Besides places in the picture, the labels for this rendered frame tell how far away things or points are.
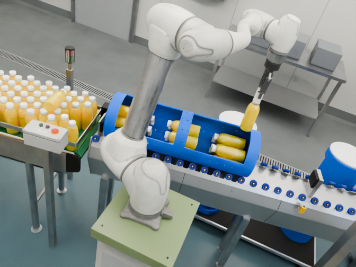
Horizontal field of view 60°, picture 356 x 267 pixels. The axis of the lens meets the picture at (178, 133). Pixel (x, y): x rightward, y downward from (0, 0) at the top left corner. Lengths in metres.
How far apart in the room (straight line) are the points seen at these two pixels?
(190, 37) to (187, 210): 0.81
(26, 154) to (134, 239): 0.97
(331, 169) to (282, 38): 1.19
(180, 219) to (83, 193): 1.55
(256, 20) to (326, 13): 3.38
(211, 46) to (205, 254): 1.95
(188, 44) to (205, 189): 1.11
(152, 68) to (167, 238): 0.71
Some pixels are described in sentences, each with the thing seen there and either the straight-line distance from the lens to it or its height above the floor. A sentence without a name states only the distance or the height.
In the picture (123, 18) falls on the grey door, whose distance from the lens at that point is 5.61.
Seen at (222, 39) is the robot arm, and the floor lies 1.85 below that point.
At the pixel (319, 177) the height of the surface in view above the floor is 1.08.
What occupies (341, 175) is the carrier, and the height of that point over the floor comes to 0.94.
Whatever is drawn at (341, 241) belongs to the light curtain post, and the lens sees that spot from 1.95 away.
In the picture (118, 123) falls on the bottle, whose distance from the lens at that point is 1.80.
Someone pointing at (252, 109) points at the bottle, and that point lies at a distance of 1.67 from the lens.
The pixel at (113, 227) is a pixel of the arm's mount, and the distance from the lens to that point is 1.38.
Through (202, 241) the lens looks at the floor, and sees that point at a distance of 2.73.
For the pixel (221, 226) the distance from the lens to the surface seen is 2.69.
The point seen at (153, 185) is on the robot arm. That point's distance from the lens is 1.23.
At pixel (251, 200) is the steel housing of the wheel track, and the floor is 0.86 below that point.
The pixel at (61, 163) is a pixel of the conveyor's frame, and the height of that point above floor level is 0.81.
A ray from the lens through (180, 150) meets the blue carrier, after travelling 1.73.
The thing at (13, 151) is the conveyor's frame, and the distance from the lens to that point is 2.10.
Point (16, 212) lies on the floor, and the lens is 2.80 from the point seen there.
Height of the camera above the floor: 2.20
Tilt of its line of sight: 37 degrees down
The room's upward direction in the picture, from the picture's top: 15 degrees clockwise
